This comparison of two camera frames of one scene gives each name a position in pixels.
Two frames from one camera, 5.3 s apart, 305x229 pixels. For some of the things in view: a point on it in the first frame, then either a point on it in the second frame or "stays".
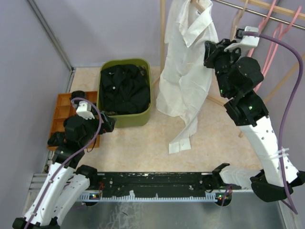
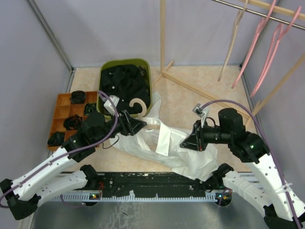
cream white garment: x=186 y=81 → x=156 y=140
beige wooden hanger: x=237 y=17 stays
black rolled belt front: x=57 y=139 stays
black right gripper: x=214 y=50 → x=196 y=140
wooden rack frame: x=280 y=10 stays
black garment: x=125 y=88 stays
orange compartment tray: x=62 y=109 stays
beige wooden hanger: x=200 y=8 → x=140 y=115
